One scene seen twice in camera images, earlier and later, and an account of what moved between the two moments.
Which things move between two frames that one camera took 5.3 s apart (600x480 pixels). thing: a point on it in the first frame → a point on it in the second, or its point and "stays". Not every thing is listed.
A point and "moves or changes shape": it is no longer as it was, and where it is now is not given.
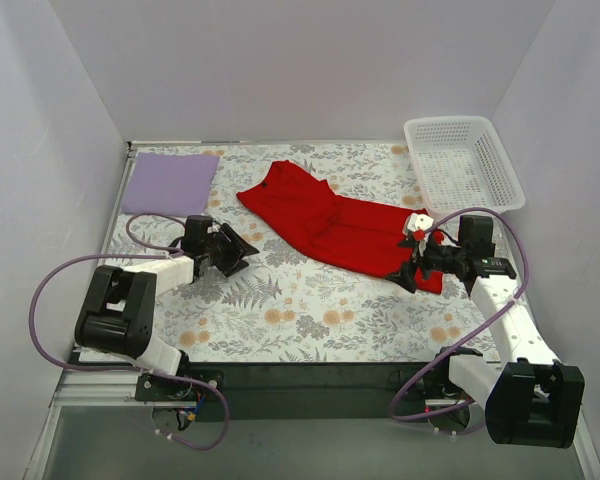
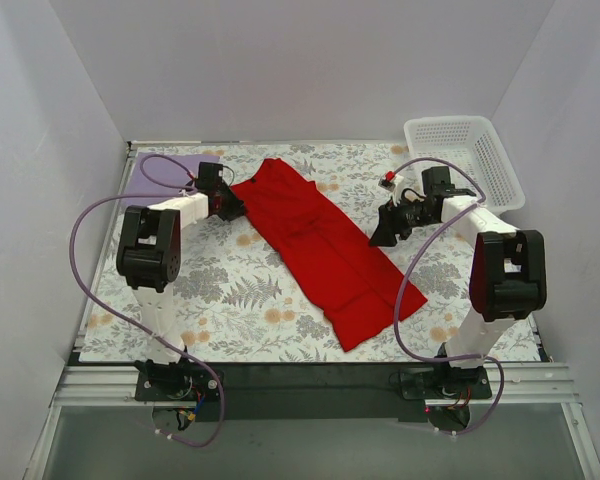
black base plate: [320, 391] stays
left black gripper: [225, 249] → [230, 205]
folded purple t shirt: [169, 184] stays
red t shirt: [313, 215] moves or changes shape
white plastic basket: [461, 166] stays
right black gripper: [419, 258] → [396, 220]
